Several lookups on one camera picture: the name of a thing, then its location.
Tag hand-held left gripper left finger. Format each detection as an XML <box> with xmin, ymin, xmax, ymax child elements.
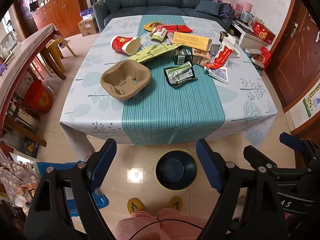
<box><xmin>24</xmin><ymin>138</ymin><xmax>117</xmax><ymax>240</ymax></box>

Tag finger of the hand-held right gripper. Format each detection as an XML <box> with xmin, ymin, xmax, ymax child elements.
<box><xmin>243</xmin><ymin>145</ymin><xmax>310</xmax><ymax>180</ymax></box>
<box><xmin>279</xmin><ymin>132</ymin><xmax>320</xmax><ymax>170</ymax></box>

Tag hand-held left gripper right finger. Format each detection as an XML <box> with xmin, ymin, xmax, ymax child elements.
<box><xmin>196</xmin><ymin>139</ymin><xmax>285</xmax><ymax>240</ymax></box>

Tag dark trash bin yellow rim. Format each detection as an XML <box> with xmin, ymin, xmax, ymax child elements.
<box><xmin>153</xmin><ymin>149</ymin><xmax>198</xmax><ymax>190</ymax></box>

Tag dark green and kraft box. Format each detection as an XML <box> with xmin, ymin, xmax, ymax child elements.
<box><xmin>174</xmin><ymin>47</ymin><xmax>212</xmax><ymax>67</ymax></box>

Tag red snack packet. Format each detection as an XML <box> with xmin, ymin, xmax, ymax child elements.
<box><xmin>161</xmin><ymin>24</ymin><xmax>194</xmax><ymax>33</ymax></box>

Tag yellow wrapper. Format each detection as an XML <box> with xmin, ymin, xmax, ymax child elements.
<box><xmin>142</xmin><ymin>22</ymin><xmax>163</xmax><ymax>32</ymax></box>

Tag blue plastic stool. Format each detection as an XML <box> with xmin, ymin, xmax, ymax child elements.
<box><xmin>35</xmin><ymin>161</ymin><xmax>109</xmax><ymax>218</ymax></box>

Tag yellow slipper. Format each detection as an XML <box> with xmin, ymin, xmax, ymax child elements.
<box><xmin>127</xmin><ymin>197</ymin><xmax>145</xmax><ymax>214</ymax></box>
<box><xmin>166</xmin><ymin>196</ymin><xmax>183</xmax><ymax>210</ymax></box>

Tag wooden door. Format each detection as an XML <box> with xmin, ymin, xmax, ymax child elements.
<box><xmin>265</xmin><ymin>0</ymin><xmax>320</xmax><ymax>110</ymax></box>

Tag cardboard cup carrier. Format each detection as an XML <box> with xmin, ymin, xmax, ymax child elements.
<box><xmin>100</xmin><ymin>60</ymin><xmax>152</xmax><ymax>102</ymax></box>

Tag white printed packet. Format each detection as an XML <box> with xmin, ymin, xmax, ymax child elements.
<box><xmin>206</xmin><ymin>66</ymin><xmax>229</xmax><ymax>84</ymax></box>

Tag floral cloth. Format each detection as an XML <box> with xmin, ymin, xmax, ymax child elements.
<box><xmin>0</xmin><ymin>160</ymin><xmax>38</xmax><ymax>205</ymax></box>

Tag small red gift box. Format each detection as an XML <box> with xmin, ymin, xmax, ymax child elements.
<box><xmin>255</xmin><ymin>46</ymin><xmax>272</xmax><ymax>68</ymax></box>

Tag red bucket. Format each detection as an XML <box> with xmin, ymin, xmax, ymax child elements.
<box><xmin>24</xmin><ymin>80</ymin><xmax>54</xmax><ymax>114</ymax></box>

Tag black and green snack packet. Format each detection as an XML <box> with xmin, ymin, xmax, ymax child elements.
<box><xmin>164</xmin><ymin>61</ymin><xmax>198</xmax><ymax>88</ymax></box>

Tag red and white long packet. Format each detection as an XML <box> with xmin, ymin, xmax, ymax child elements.
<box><xmin>204</xmin><ymin>35</ymin><xmax>237</xmax><ymax>70</ymax></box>

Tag white side table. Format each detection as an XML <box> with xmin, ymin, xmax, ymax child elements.
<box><xmin>231</xmin><ymin>21</ymin><xmax>265</xmax><ymax>50</ymax></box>

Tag large red gift box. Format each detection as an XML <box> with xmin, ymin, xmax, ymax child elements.
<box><xmin>252</xmin><ymin>21</ymin><xmax>275</xmax><ymax>44</ymax></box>

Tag red paper cup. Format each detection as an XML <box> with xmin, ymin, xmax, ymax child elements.
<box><xmin>111</xmin><ymin>35</ymin><xmax>141</xmax><ymax>55</ymax></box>

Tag yellow flat box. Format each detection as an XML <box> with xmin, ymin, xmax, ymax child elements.
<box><xmin>172</xmin><ymin>31</ymin><xmax>212</xmax><ymax>52</ymax></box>

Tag long green wrapper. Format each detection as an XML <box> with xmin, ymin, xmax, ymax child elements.
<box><xmin>128</xmin><ymin>43</ymin><xmax>187</xmax><ymax>64</ymax></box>

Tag light blue appliance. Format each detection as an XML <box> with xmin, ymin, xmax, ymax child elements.
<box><xmin>240</xmin><ymin>11</ymin><xmax>255</xmax><ymax>25</ymax></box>

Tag wooden dining table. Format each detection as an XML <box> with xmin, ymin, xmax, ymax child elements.
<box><xmin>0</xmin><ymin>23</ymin><xmax>67</xmax><ymax>120</ymax></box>

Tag cardboard box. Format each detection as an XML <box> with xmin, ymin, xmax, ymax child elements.
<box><xmin>78</xmin><ymin>17</ymin><xmax>98</xmax><ymax>37</ymax></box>

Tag green and white snack bag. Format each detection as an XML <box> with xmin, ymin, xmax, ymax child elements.
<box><xmin>151</xmin><ymin>27</ymin><xmax>168</xmax><ymax>42</ymax></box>

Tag purple bag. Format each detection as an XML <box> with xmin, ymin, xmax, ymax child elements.
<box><xmin>220</xmin><ymin>2</ymin><xmax>237</xmax><ymax>19</ymax></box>

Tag purple box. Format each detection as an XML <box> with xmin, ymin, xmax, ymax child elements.
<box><xmin>79</xmin><ymin>7</ymin><xmax>94</xmax><ymax>19</ymax></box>

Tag dark teal cushion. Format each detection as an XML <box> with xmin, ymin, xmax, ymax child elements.
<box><xmin>194</xmin><ymin>0</ymin><xmax>223</xmax><ymax>17</ymax></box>
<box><xmin>104</xmin><ymin>0</ymin><xmax>122</xmax><ymax>14</ymax></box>

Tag wooden cabinet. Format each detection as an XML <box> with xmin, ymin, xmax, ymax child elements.
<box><xmin>14</xmin><ymin>0</ymin><xmax>88</xmax><ymax>38</ymax></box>

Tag sunflower wall sticker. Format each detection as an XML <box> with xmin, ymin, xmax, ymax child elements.
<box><xmin>302</xmin><ymin>82</ymin><xmax>320</xmax><ymax>118</ymax></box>

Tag black cable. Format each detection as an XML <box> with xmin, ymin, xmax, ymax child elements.
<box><xmin>130</xmin><ymin>219</ymin><xmax>203</xmax><ymax>240</ymax></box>

